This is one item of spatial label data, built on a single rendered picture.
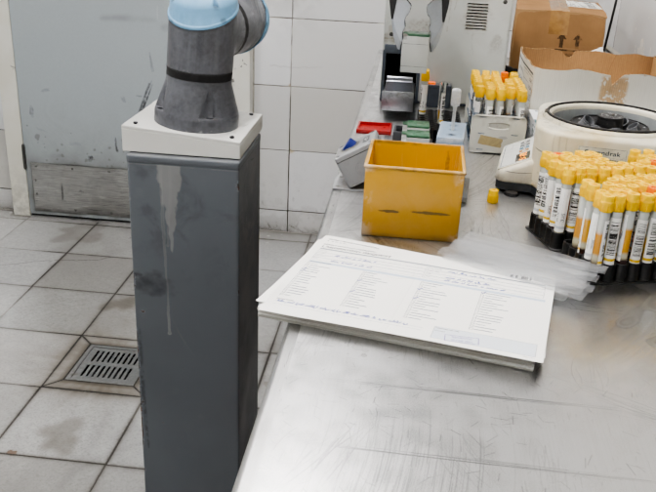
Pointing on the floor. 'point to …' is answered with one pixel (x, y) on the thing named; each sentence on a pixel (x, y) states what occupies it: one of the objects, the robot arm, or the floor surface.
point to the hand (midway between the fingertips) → (415, 44)
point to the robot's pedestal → (195, 313)
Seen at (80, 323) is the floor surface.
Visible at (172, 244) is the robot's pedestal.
